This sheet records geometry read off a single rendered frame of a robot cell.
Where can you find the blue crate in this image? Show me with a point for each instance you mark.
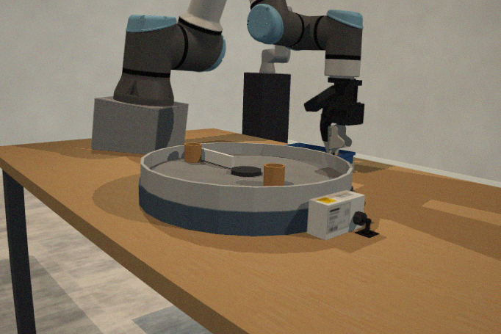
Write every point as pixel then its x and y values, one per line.
pixel 344 154

